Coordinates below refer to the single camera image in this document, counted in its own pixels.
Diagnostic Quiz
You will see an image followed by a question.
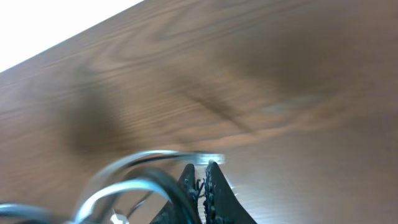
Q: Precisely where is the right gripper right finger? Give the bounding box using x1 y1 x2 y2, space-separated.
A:
203 161 256 224

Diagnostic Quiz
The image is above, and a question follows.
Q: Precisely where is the white USB cable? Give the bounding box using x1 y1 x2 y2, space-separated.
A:
0 149 226 224

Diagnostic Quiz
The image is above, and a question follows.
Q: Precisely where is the black USB cable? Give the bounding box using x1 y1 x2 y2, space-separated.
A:
0 155 203 224

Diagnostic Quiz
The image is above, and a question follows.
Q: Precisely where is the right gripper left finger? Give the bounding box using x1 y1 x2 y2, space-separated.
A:
149 164 199 224

